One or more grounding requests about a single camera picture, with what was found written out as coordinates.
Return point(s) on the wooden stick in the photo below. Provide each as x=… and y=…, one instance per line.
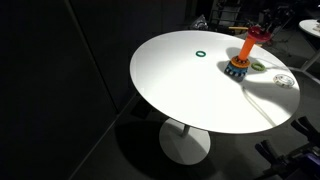
x=238, y=28

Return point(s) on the white table pedestal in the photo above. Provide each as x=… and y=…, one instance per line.
x=185, y=143

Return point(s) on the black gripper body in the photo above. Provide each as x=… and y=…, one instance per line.
x=278, y=20

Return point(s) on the white side table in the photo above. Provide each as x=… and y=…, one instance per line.
x=310, y=26

